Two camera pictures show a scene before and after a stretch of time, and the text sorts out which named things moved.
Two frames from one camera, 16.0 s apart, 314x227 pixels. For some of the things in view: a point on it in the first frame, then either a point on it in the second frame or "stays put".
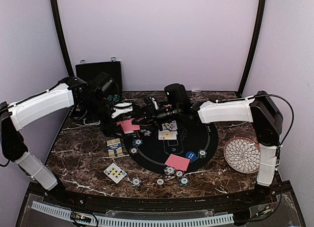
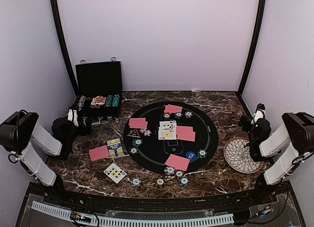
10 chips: [170, 170] stays put
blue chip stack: [136, 182] stays put
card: [178, 162] stays put
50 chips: [138, 142] stays put
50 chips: [202, 153] stays put
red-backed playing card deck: [128, 127] -> [99, 153]
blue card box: [115, 148] stays put
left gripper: [109, 128] -> [82, 131]
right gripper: [151, 118] -> [247, 120]
